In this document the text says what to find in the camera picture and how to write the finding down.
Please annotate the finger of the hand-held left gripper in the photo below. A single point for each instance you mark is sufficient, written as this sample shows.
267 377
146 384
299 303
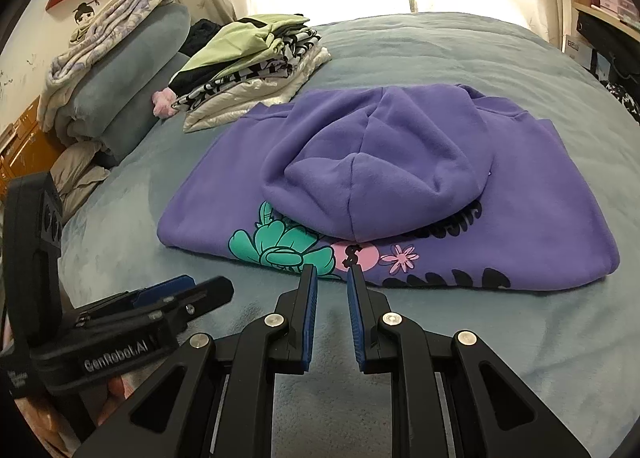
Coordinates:
210 290
165 284

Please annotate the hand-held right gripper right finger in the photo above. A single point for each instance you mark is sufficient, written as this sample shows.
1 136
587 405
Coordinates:
356 318

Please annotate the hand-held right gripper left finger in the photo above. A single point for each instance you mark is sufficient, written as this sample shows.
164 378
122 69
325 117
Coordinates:
310 318

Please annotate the purple printed hoodie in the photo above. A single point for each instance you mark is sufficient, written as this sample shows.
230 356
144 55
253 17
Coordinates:
425 163

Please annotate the beige cloth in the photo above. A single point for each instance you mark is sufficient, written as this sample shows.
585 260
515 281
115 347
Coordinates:
75 173

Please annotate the grey-blue bed blanket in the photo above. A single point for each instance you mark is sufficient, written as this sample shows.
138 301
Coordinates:
500 338

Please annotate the pink plush toy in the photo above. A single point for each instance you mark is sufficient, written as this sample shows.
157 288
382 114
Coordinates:
164 102

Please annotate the light green garment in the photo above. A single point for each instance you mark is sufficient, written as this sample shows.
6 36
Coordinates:
225 46

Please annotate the black garment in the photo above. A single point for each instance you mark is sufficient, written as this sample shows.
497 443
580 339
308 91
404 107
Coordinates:
200 36

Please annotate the purple white patterned blanket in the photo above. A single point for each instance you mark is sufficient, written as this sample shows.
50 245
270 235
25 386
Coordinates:
125 3

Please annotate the black white floral cloth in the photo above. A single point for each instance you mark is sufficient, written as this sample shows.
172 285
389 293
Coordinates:
622 98

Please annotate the white cardboard box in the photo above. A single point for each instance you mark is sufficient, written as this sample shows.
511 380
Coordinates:
577 48

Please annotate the black bag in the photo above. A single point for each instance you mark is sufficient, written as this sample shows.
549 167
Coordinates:
600 38

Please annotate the cartoon wall sticker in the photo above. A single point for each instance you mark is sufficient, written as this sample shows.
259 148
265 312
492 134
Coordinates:
82 13

